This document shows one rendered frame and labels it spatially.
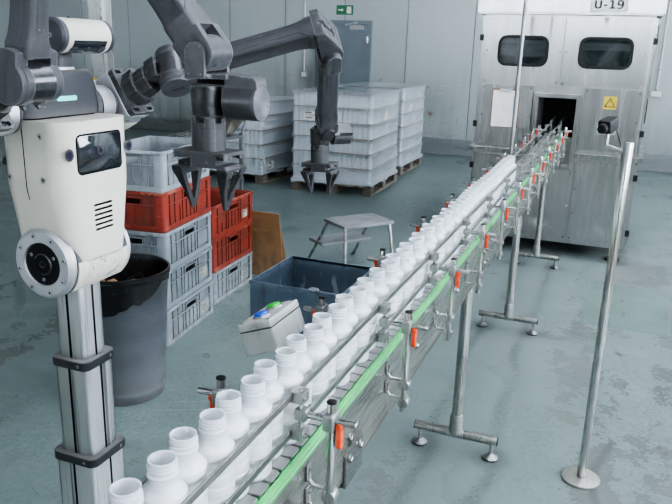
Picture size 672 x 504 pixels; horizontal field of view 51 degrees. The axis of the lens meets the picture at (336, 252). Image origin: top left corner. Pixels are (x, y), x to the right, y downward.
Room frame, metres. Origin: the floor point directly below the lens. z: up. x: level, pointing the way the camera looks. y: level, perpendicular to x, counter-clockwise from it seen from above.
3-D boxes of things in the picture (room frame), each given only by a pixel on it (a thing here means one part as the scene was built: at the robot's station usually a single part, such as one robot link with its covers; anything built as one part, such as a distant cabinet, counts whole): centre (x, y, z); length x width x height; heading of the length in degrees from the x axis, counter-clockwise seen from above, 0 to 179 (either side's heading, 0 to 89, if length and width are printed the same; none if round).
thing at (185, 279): (4.00, 1.04, 0.33); 0.61 x 0.41 x 0.22; 165
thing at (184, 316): (4.00, 1.04, 0.11); 0.61 x 0.41 x 0.22; 165
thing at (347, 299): (1.37, -0.02, 1.08); 0.06 x 0.06 x 0.17
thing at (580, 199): (6.56, -2.04, 1.05); 1.60 x 1.40 x 2.10; 159
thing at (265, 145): (9.36, 1.16, 0.50); 1.23 x 1.05 x 1.00; 157
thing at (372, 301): (1.49, -0.07, 1.08); 0.06 x 0.06 x 0.17
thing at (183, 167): (1.18, 0.23, 1.44); 0.07 x 0.07 x 0.09; 69
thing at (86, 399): (1.56, 0.60, 0.74); 0.11 x 0.11 x 0.40; 69
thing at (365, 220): (5.29, -0.11, 0.21); 0.61 x 0.47 x 0.41; 32
